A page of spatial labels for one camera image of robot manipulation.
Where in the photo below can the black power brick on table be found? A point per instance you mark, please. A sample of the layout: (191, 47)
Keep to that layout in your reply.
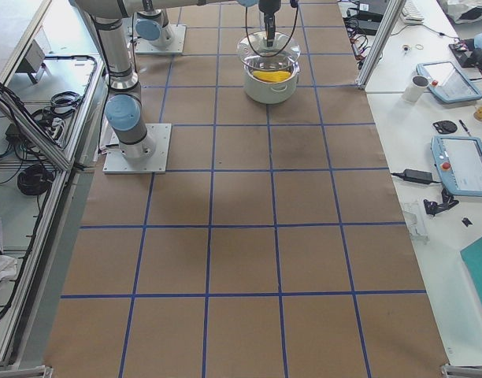
(415, 176)

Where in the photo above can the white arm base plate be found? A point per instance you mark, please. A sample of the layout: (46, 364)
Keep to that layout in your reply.
(176, 47)
(150, 155)

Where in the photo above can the clear plastic box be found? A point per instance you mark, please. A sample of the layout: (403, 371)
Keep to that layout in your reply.
(414, 219)

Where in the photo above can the blue teach pendant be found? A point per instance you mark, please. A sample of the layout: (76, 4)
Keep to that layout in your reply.
(458, 163)
(448, 83)

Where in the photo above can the white paper cup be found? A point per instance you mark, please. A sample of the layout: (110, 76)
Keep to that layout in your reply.
(415, 88)

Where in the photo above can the black pen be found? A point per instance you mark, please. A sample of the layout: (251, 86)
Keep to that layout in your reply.
(465, 128)

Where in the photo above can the white electric cooking pot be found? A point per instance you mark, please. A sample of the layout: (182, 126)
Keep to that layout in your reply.
(270, 93)

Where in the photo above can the black plastic bracket part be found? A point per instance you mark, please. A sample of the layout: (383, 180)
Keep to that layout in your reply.
(448, 202)

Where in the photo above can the glass pot lid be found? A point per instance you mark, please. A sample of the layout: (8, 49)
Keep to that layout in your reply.
(257, 45)

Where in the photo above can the blue teach pendant far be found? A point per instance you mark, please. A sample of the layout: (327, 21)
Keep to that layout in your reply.
(448, 83)

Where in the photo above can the blue teach pendant near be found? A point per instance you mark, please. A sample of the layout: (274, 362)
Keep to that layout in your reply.
(458, 163)

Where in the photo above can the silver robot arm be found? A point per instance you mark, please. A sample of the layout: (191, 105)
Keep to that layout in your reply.
(123, 109)
(153, 26)

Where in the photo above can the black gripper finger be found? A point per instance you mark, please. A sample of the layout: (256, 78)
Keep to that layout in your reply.
(270, 28)

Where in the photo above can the yellow corn cob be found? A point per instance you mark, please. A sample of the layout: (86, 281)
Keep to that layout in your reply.
(272, 76)

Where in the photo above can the black round disc part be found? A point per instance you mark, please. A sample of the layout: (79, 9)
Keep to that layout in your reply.
(445, 127)

